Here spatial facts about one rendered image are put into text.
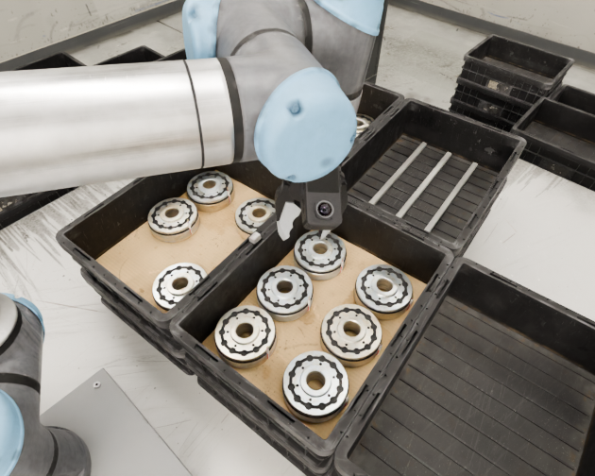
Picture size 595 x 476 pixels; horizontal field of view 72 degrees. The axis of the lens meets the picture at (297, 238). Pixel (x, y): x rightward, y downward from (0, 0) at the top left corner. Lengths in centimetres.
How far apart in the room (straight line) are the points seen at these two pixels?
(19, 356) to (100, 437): 21
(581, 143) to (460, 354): 138
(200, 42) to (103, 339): 71
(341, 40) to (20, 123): 28
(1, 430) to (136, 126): 44
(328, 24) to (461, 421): 58
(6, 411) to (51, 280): 52
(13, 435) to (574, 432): 77
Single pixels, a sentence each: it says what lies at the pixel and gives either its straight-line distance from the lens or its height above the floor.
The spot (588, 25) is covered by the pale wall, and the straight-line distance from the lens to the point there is 381.
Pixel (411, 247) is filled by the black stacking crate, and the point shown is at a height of 90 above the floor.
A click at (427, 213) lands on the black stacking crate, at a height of 83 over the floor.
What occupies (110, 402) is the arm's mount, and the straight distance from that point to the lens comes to 84.
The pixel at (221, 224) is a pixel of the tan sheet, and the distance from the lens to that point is 90.
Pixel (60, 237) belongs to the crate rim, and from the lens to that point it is 84.
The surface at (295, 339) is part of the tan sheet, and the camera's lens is 73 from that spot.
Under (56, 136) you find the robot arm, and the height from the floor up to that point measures 134.
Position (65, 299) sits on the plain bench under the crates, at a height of 70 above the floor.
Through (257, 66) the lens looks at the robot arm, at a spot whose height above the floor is 135.
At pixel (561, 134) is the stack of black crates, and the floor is 49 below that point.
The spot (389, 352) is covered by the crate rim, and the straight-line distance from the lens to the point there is 63.
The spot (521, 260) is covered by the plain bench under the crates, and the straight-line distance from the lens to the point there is 112.
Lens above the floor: 149
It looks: 50 degrees down
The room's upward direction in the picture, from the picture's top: straight up
